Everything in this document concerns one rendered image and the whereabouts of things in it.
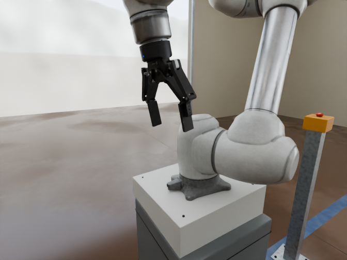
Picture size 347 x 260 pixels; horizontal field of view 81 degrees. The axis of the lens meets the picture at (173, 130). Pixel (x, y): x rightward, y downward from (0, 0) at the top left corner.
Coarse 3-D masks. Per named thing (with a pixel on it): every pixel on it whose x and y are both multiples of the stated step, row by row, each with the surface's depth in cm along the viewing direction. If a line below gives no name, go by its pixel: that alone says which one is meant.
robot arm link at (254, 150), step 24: (264, 0) 71; (288, 0) 65; (312, 0) 67; (264, 24) 71; (288, 24) 65; (264, 48) 66; (288, 48) 65; (264, 72) 64; (264, 96) 62; (240, 120) 62; (264, 120) 58; (216, 144) 63; (240, 144) 59; (264, 144) 55; (288, 144) 54; (216, 168) 64; (240, 168) 58; (264, 168) 54; (288, 168) 53
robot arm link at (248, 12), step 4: (248, 0) 76; (252, 0) 75; (256, 0) 74; (248, 4) 76; (252, 4) 76; (256, 4) 75; (244, 8) 76; (248, 8) 77; (252, 8) 77; (256, 8) 76; (244, 12) 79; (248, 12) 78; (252, 12) 78; (256, 12) 78; (236, 16) 80; (240, 16) 80; (244, 16) 81; (248, 16) 80; (252, 16) 80; (256, 16) 80; (260, 16) 80
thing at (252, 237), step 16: (144, 224) 83; (256, 224) 73; (144, 240) 86; (160, 240) 70; (224, 240) 66; (240, 240) 68; (256, 240) 74; (144, 256) 89; (160, 256) 72; (176, 256) 61; (192, 256) 61; (208, 256) 61; (224, 256) 65; (240, 256) 70; (256, 256) 76
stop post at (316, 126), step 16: (304, 128) 122; (320, 128) 115; (304, 144) 125; (320, 144) 120; (304, 160) 127; (304, 176) 128; (304, 192) 130; (304, 208) 132; (304, 224) 137; (288, 240) 144; (272, 256) 151; (288, 256) 146; (304, 256) 151
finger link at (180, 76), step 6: (174, 66) 44; (180, 66) 45; (174, 72) 44; (180, 72) 45; (180, 78) 44; (186, 78) 45; (180, 84) 44; (186, 84) 45; (186, 90) 44; (192, 90) 45; (186, 96) 44
